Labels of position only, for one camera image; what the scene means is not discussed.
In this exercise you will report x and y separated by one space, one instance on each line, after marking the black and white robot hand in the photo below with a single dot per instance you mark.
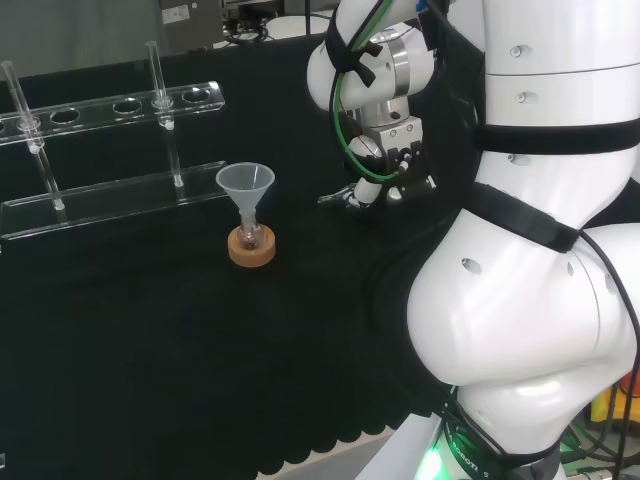
372 170

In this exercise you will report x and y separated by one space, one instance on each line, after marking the translucent plastic funnel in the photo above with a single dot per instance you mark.
245 182

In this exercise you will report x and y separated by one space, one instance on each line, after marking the clear acrylic funnel stand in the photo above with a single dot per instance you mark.
100 197

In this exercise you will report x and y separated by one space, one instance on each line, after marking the small round-bottom glass flask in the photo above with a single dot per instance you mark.
249 235

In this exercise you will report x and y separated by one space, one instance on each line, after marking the grey metal cabinet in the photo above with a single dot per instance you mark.
190 22

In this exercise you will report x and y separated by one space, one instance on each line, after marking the black cloth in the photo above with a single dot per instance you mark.
175 350

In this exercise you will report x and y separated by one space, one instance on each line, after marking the yellow stop button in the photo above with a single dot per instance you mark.
601 407

